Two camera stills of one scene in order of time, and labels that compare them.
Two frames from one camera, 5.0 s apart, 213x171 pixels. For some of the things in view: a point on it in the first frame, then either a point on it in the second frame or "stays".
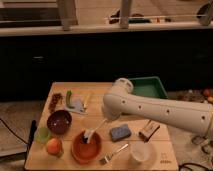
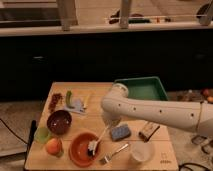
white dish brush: x=88 y=131 -> x=93 y=143
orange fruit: x=53 y=146 stays
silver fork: x=104 y=160 stays
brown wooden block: x=146 y=133 stays
